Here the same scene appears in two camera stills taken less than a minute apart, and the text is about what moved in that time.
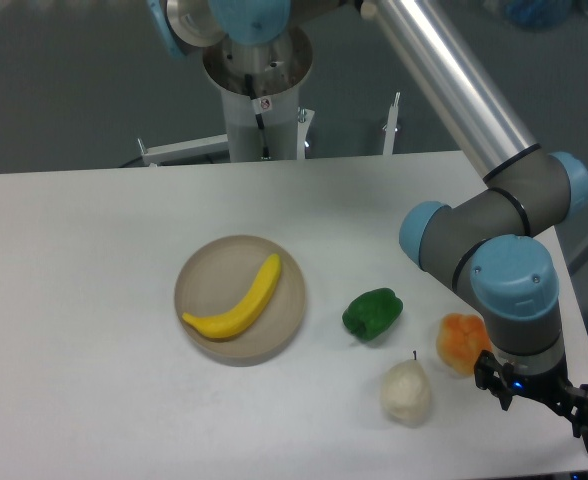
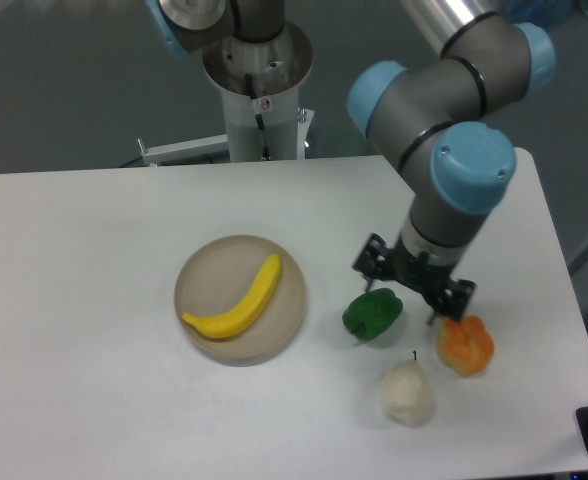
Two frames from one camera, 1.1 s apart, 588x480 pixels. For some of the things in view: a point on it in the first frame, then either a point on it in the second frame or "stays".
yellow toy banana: x=242 y=315 stays
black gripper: x=585 y=406 -> x=376 y=261
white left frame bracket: x=183 y=150 stays
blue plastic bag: x=539 y=15 stays
